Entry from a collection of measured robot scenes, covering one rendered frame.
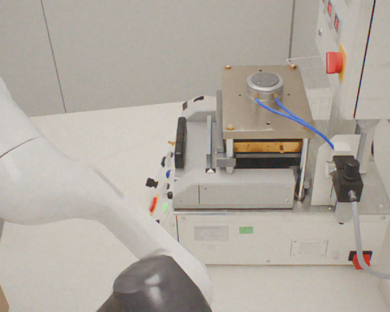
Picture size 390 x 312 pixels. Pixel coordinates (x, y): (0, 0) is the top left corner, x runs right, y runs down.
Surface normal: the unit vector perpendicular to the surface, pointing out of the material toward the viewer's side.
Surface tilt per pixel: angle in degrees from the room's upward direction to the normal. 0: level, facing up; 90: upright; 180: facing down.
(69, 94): 90
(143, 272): 30
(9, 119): 35
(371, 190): 0
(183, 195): 90
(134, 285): 24
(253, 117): 0
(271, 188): 90
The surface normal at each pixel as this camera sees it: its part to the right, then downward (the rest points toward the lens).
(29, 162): 0.55, -0.38
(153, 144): -0.04, -0.79
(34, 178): 0.55, -0.18
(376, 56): -0.04, 0.61
